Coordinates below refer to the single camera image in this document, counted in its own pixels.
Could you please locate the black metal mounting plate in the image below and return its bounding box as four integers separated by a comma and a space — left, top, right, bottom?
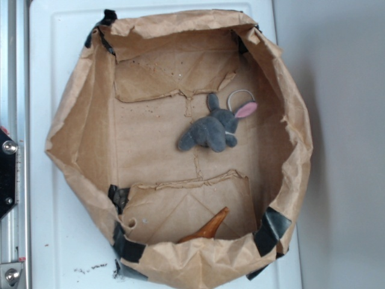
0, 126, 18, 220

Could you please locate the gray plush bunny toy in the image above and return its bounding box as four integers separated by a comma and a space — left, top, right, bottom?
177, 90, 257, 152

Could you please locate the brown wooden object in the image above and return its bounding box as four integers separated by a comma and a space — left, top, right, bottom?
178, 207, 230, 243

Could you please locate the brown paper bag bin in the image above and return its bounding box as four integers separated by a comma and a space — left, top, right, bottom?
46, 10, 313, 288

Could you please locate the aluminium frame rail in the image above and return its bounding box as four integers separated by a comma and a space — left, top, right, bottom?
1, 1, 32, 288

